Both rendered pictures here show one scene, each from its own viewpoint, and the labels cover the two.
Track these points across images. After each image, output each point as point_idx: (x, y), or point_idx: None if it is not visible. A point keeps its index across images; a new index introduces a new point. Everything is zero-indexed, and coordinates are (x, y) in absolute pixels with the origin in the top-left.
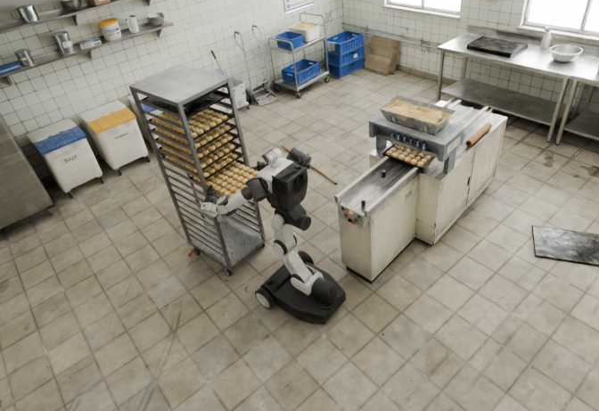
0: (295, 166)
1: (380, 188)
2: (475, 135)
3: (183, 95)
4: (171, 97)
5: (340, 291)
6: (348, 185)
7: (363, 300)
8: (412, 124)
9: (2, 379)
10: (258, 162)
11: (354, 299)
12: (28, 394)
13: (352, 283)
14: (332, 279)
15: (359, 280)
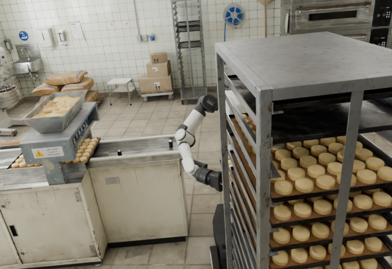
0: (226, 88)
1: (140, 150)
2: (21, 140)
3: (312, 35)
4: (333, 36)
5: (219, 206)
6: (160, 153)
7: (204, 213)
8: (76, 110)
9: None
10: (220, 171)
11: (208, 218)
12: None
13: (196, 227)
14: (215, 217)
15: (188, 226)
